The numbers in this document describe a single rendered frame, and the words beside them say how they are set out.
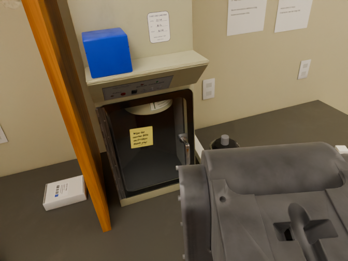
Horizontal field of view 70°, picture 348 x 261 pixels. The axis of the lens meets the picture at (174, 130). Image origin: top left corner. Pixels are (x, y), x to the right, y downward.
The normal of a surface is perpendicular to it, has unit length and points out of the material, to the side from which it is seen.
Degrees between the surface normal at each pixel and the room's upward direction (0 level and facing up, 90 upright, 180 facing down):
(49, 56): 90
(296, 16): 90
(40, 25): 90
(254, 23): 90
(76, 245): 0
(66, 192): 0
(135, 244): 0
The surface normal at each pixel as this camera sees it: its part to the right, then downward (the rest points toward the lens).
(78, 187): -0.07, -0.84
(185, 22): 0.33, 0.50
